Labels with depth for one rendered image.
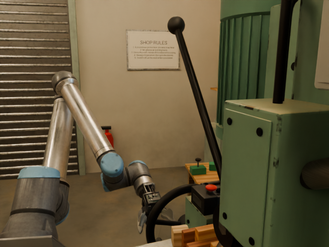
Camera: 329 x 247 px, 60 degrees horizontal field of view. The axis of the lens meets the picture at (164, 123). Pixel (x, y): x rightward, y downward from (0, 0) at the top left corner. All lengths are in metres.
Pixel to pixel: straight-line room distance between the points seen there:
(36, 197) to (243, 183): 0.91
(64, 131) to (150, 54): 2.19
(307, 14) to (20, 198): 1.02
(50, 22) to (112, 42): 0.68
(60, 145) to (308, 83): 1.21
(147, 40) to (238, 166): 3.21
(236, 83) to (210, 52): 3.17
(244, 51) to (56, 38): 3.06
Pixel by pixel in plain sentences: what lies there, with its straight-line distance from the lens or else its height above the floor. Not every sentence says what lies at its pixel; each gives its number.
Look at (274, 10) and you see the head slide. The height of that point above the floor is 1.41.
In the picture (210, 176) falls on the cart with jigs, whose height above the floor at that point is 0.53.
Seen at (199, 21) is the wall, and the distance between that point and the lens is 3.65.
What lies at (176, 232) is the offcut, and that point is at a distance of 0.73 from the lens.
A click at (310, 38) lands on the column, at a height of 1.36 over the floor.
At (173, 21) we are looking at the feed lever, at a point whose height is 1.42.
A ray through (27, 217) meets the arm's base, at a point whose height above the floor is 0.83.
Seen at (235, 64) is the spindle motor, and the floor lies 1.34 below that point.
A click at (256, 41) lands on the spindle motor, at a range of 0.49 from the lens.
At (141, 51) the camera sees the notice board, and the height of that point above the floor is 1.46.
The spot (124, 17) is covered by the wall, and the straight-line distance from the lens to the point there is 3.49.
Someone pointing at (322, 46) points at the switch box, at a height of 1.35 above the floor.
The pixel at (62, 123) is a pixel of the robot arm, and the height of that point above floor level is 1.05.
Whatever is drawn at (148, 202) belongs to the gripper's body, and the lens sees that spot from 1.18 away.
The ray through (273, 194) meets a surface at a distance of 0.28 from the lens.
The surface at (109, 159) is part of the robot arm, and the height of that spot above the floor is 0.95.
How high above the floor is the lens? 1.34
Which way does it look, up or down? 12 degrees down
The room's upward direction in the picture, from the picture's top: straight up
